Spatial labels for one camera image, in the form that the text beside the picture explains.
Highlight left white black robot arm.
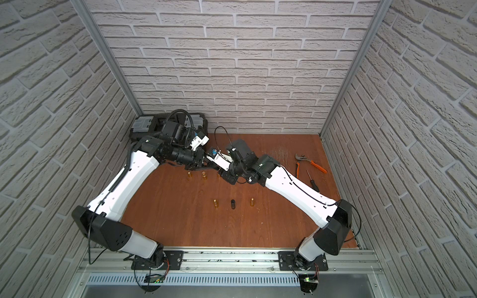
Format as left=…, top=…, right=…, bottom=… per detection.
left=72, top=109, right=209, bottom=266

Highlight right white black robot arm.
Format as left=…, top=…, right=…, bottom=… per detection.
left=209, top=139, right=353, bottom=270

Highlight black plastic toolbox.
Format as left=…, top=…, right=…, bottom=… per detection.
left=129, top=112, right=208, bottom=142

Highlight black orange screwdriver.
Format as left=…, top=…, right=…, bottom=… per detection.
left=306, top=170, right=320, bottom=192

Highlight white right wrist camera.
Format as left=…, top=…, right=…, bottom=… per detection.
left=207, top=148, right=233, bottom=171

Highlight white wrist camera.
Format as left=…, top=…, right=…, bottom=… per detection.
left=207, top=148, right=233, bottom=171
left=190, top=133, right=209, bottom=151

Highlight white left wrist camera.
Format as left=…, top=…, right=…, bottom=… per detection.
left=190, top=133, right=209, bottom=151

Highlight orange handled pliers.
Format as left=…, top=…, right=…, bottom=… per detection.
left=295, top=154, right=328, bottom=174

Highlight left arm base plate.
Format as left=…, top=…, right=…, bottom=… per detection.
left=131, top=250, right=184, bottom=271

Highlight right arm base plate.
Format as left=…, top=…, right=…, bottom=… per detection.
left=278, top=251, right=329, bottom=272

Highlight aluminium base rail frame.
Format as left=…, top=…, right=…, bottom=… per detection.
left=65, top=247, right=391, bottom=298

